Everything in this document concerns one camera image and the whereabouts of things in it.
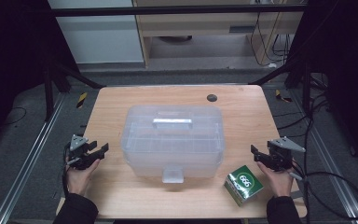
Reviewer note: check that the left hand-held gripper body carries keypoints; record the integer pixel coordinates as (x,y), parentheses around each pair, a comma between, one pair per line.
(79,155)

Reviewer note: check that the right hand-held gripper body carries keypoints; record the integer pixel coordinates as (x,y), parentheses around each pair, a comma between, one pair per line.
(279,157)

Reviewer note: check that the green medicine box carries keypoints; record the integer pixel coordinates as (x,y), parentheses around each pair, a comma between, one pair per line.
(244,183)

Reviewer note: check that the clear plastic storage box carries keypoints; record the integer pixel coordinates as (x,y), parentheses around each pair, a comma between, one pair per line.
(172,146)

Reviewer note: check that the person's left hand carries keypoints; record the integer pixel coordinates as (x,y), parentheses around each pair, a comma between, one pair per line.
(79,180)

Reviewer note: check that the person's right hand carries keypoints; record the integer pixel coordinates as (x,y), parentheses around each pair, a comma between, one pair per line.
(281,183)

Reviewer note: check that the grey tape piece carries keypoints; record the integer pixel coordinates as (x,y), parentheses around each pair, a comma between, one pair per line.
(297,195)

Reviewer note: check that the yellow black tape strip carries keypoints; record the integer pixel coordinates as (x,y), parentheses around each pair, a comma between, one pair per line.
(282,97)
(81,100)

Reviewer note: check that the dark round table grommet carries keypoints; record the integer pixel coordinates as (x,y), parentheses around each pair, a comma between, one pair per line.
(212,98)

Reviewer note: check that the black metal stand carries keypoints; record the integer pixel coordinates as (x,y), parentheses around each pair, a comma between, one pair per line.
(48,93)
(306,87)

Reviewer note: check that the white cabinet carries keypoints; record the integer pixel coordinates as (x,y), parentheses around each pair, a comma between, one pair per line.
(102,40)

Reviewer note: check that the dark object under desk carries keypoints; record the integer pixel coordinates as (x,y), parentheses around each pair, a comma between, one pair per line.
(175,39)

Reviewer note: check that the light wooden desk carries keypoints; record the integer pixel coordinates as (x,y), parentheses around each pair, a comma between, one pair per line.
(195,23)

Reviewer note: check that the aluminium floor rail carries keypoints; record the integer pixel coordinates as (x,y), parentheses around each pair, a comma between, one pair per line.
(332,161)
(28,161)

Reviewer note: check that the black horizontal frame bar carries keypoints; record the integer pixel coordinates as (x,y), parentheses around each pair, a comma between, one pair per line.
(167,10)

